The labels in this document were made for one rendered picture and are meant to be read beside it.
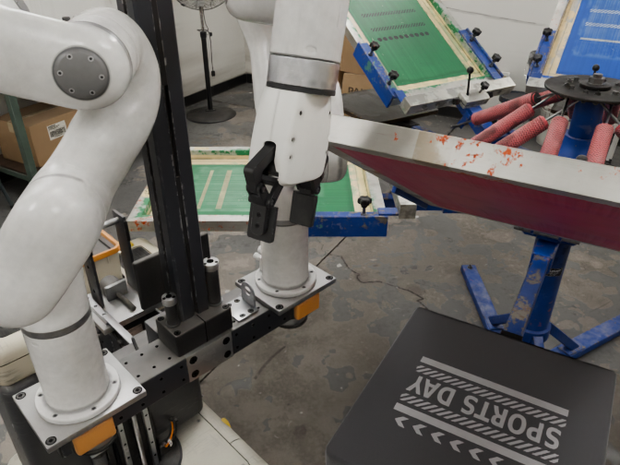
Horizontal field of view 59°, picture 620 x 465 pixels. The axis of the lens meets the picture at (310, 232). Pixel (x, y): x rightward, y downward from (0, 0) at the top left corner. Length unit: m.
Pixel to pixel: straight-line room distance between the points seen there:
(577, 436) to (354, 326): 1.73
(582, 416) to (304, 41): 0.93
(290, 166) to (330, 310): 2.32
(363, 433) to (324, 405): 1.31
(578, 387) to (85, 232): 1.00
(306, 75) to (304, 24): 0.05
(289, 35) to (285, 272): 0.59
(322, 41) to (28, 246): 0.38
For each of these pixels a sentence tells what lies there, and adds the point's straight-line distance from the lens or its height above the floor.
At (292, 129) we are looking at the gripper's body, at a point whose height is 1.61.
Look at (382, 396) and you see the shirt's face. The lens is 1.16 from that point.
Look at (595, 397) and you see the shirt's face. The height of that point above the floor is 0.95.
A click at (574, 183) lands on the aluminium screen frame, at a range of 0.68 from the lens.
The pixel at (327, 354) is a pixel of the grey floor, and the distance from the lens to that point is 2.62.
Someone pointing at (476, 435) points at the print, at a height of 0.95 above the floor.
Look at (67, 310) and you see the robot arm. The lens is 0.83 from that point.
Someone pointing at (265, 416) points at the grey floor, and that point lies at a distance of 2.38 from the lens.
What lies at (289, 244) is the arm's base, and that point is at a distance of 1.03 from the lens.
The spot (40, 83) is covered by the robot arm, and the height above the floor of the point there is 1.65.
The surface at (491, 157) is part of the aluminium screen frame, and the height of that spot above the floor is 1.55.
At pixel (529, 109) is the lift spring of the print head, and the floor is 1.22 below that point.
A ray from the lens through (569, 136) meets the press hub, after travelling 2.01.
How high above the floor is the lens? 1.80
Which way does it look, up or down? 31 degrees down
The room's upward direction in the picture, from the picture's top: straight up
